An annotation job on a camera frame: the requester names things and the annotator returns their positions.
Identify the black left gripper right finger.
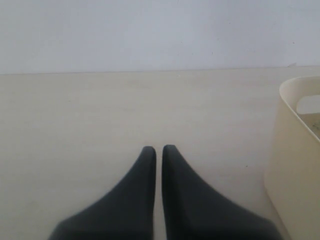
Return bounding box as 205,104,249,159
161,145,282,240

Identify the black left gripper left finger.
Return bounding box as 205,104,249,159
49,146,157,240

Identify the cream plastic bin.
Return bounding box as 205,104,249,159
264,76,320,240

